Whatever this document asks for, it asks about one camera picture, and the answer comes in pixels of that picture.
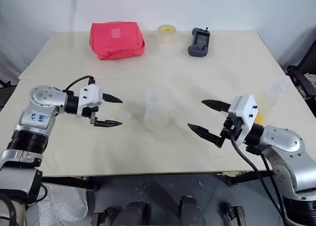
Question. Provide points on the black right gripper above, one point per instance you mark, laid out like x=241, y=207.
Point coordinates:
x=233, y=127

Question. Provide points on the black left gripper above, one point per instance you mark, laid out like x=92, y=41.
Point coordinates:
x=87, y=113

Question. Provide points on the clear cup with orange liquid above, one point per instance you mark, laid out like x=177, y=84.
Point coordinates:
x=274, y=95

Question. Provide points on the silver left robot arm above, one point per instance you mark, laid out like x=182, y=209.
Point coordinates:
x=42, y=97

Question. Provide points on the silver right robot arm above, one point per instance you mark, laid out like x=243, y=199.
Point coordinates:
x=284, y=139

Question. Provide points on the clear plastic beaker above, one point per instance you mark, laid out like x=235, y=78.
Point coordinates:
x=156, y=112

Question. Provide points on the red fabric pouch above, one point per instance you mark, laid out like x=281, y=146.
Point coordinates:
x=116, y=41

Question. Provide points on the grey handheld controller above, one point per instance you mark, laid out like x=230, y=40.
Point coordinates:
x=198, y=49

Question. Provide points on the dark rounded shape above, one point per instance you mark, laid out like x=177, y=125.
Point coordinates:
x=135, y=213
x=192, y=211

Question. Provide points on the clear tape roll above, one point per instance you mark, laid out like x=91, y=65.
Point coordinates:
x=167, y=34

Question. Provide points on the clear bubble wrap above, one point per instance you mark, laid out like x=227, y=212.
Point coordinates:
x=64, y=201

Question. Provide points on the black chair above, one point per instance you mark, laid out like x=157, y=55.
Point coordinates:
x=304, y=63

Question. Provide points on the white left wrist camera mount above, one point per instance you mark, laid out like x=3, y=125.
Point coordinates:
x=91, y=95

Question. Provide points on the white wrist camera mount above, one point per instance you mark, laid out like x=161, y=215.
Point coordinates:
x=244, y=110
x=91, y=95

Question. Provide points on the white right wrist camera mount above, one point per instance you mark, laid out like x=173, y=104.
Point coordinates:
x=244, y=110

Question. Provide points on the black table frame bar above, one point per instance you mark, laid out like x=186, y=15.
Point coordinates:
x=249, y=177
x=69, y=182

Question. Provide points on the metal floor bracket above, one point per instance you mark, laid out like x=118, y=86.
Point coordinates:
x=101, y=217
x=234, y=214

